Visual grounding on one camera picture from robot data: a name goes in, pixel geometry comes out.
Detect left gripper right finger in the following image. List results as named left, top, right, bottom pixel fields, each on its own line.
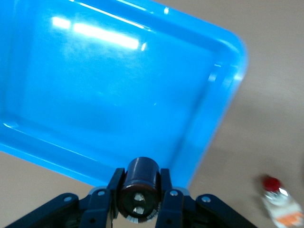
left=155, top=168, right=257, bottom=228

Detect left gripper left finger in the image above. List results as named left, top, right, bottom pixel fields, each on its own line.
left=4, top=167, right=126, bottom=228

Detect black cylindrical capacitor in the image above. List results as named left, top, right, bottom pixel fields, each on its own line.
left=118, top=156, right=163, bottom=224

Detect red push button white body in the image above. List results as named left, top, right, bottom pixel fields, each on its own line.
left=260, top=174, right=304, bottom=227

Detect blue plastic tray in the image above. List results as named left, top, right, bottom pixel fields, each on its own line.
left=0, top=0, right=249, bottom=191

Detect brown table cover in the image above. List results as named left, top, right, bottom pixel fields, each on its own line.
left=0, top=0, right=304, bottom=228

